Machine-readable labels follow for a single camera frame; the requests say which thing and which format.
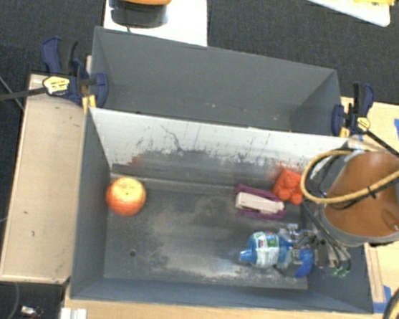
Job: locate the grey metal bin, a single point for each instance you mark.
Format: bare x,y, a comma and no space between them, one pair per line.
191,226

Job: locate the orange apple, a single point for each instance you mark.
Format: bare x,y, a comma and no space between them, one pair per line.
125,196

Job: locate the blue bottle with printed label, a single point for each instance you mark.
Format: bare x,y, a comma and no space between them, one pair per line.
264,250

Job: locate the brown cardboard board, red print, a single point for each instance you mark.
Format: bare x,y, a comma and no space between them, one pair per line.
388,124

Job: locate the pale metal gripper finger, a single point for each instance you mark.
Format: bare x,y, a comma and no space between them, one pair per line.
293,262
296,237

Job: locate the orange toy block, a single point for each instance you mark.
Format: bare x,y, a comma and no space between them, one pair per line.
289,186

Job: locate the purple and white stapler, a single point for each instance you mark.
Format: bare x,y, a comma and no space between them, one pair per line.
259,204

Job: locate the pale wood board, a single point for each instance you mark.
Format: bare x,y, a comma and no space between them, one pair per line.
46,187

